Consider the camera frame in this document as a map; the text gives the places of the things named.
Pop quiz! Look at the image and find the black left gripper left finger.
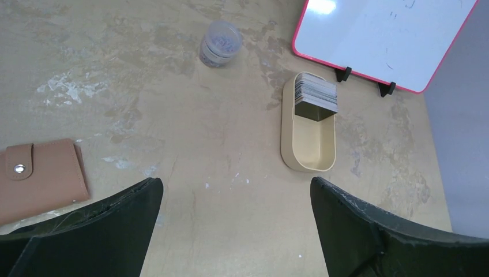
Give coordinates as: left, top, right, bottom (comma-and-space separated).
1, 178, 164, 276

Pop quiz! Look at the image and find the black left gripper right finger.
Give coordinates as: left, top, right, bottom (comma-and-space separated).
310, 177, 488, 276

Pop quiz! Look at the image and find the brown leather card holder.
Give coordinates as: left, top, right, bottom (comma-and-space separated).
1, 138, 91, 225

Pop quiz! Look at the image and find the stack of cards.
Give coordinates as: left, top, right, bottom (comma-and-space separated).
294, 72, 338, 122

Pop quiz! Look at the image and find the beige oval plastic tray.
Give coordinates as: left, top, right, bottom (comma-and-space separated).
280, 73, 336, 173

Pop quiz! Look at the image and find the black whiteboard stand foot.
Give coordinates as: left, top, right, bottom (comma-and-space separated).
377, 82, 396, 98
334, 66, 352, 83

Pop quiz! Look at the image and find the red framed whiteboard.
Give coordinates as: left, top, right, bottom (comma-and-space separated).
292, 0, 477, 93

